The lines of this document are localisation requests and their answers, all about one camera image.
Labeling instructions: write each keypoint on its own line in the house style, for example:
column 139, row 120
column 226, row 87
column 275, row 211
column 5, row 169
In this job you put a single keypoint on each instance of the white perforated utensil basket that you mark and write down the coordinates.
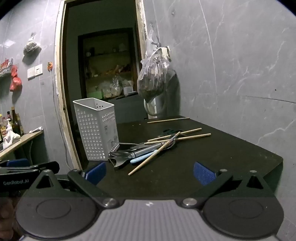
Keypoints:
column 97, row 129

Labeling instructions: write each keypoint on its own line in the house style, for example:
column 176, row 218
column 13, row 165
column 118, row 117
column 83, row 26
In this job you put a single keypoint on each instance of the purple-banded wooden chopstick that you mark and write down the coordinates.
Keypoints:
column 148, row 160

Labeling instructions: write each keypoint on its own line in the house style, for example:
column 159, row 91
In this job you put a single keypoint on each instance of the wooden counter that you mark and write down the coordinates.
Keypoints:
column 25, row 139

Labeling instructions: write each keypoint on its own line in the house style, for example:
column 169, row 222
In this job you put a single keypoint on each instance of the metal weight with loop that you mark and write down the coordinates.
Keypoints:
column 115, row 153

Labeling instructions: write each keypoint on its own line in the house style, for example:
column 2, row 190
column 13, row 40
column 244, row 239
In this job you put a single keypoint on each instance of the grey hanging bag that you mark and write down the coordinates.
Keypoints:
column 32, row 46

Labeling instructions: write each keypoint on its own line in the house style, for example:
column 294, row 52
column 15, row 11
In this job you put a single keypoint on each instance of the wall faucet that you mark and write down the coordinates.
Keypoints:
column 157, row 44

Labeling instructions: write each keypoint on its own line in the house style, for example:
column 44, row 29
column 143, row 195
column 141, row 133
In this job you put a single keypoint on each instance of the clear hanging plastic bag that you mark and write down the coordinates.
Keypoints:
column 152, row 78

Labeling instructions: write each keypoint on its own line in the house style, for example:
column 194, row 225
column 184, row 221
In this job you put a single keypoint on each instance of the dark glass bottle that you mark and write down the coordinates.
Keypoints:
column 15, row 125

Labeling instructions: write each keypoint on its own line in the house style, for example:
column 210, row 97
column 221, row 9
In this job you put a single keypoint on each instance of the dark peeler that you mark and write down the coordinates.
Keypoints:
column 119, row 163

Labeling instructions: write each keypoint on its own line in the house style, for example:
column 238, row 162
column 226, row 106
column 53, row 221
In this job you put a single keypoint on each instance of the white cloth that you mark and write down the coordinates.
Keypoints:
column 35, row 129

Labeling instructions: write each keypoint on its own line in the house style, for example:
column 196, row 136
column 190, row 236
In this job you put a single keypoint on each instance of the red hanging bags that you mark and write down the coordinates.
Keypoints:
column 15, row 81

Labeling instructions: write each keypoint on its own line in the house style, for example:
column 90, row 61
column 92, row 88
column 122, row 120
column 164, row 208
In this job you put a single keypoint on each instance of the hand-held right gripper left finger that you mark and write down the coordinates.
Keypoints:
column 96, row 172

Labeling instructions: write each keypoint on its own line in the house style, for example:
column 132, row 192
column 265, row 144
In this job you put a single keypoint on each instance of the white wall switch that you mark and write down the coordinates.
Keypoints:
column 34, row 70

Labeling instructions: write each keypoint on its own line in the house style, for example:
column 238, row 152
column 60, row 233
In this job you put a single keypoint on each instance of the wooden shelf unit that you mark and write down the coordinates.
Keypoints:
column 106, row 58

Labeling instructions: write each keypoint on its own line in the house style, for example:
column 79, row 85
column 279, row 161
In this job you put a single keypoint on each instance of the grey cabinet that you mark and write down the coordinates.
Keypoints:
column 131, row 109

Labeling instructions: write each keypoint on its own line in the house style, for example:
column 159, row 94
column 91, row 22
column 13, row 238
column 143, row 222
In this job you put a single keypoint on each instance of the white pipe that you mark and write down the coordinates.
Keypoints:
column 157, row 104

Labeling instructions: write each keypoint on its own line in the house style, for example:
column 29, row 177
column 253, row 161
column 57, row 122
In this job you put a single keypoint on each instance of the metal spoon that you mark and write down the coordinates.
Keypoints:
column 170, row 145

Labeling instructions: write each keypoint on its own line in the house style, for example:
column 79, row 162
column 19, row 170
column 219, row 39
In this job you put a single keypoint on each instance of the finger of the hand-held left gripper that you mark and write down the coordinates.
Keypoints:
column 18, row 162
column 50, row 166

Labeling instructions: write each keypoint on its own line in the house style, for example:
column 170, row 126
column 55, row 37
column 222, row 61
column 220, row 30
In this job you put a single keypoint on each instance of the white spray bottle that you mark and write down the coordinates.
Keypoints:
column 9, row 136

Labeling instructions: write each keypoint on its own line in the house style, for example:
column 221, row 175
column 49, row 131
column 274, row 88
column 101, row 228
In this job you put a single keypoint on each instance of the plain wooden chopstick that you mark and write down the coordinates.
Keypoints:
column 185, row 133
column 196, row 136
column 168, row 120

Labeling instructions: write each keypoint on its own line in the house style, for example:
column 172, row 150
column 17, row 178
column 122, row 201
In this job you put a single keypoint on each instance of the small white box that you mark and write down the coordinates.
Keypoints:
column 128, row 90

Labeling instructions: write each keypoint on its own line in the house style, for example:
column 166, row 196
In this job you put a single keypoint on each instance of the green box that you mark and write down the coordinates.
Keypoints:
column 94, row 94

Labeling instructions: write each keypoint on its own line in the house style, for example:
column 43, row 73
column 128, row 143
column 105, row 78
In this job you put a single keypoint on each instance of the dark green scissors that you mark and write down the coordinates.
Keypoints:
column 167, row 132

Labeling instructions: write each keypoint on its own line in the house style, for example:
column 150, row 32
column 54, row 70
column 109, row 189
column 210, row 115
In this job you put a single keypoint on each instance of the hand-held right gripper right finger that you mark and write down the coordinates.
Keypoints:
column 203, row 173

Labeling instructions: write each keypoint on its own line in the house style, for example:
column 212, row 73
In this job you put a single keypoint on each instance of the orange wall hook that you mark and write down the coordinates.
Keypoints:
column 50, row 65

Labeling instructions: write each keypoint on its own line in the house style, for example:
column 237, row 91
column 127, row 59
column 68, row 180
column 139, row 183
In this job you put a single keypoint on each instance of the wooden door frame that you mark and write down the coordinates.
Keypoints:
column 59, row 69

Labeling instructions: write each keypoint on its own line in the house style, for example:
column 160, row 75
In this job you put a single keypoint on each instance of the white plastic bag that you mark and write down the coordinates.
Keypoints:
column 115, row 88

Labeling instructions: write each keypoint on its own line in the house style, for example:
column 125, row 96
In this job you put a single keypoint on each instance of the wall rack with red packets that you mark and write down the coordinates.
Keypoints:
column 5, row 67

